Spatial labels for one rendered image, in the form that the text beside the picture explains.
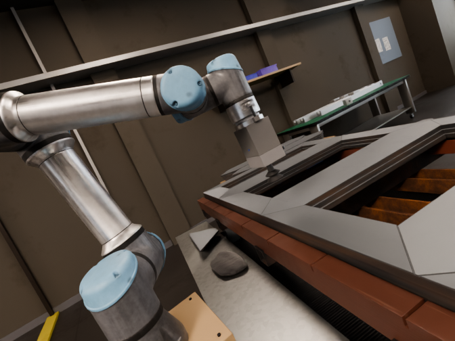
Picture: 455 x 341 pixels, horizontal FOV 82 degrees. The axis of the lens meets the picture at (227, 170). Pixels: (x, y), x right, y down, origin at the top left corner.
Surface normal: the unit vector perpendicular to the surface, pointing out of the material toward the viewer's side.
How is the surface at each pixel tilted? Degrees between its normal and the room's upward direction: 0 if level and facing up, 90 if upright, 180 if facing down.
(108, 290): 87
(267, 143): 89
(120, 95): 85
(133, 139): 90
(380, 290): 0
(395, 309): 0
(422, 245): 0
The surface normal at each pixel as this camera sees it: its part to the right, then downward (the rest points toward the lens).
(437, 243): -0.40, -0.91
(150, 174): 0.43, -0.06
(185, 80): 0.04, 0.13
